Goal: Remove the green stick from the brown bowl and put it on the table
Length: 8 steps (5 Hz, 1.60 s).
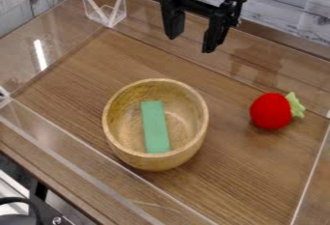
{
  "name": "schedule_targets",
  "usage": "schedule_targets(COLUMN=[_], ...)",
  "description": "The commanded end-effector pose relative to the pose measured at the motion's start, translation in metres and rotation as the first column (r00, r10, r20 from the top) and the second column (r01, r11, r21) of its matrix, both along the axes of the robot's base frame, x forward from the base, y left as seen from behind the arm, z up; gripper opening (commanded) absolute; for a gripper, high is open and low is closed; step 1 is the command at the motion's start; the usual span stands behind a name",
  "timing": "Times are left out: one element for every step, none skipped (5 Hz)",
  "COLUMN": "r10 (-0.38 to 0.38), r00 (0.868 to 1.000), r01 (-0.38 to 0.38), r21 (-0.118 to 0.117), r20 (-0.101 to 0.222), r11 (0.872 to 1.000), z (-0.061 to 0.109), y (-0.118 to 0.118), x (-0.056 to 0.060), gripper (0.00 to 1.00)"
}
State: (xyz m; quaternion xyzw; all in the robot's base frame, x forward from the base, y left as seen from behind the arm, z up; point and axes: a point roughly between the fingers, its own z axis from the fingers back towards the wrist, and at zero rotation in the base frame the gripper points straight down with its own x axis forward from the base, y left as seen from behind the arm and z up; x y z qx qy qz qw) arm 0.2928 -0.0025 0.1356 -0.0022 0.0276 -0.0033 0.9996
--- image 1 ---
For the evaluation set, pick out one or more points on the light wooden bowl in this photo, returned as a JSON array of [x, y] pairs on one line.
[[186, 120]]

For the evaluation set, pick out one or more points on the clear acrylic corner bracket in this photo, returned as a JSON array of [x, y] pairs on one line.
[[105, 15]]

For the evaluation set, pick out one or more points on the green rectangular stick block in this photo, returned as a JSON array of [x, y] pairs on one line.
[[154, 127]]

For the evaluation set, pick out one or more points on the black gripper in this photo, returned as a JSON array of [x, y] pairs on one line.
[[226, 8]]

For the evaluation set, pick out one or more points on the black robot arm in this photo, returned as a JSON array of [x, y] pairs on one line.
[[222, 12]]

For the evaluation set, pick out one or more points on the black table leg frame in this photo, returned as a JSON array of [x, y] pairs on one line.
[[51, 216]]

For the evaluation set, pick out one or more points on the red plush strawberry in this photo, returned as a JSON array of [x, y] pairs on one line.
[[272, 110]]

